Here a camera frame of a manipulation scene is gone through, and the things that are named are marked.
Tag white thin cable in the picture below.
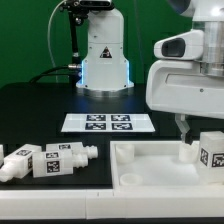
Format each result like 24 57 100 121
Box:
47 0 68 84

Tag white square table top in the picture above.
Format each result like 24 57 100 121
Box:
110 141 224 189

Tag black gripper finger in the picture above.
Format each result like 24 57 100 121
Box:
175 114 192 145

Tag white fence bar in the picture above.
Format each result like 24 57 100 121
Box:
0 186 224 220
0 144 4 167

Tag white left fence bar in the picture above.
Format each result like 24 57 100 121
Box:
0 144 4 167

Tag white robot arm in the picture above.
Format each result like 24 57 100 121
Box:
77 0 224 137

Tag white front fence bar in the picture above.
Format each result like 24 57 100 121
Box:
0 186 224 220

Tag white marker tag sheet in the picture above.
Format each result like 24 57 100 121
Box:
61 114 155 133

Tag black cable bundle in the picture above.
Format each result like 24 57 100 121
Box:
29 63 83 84

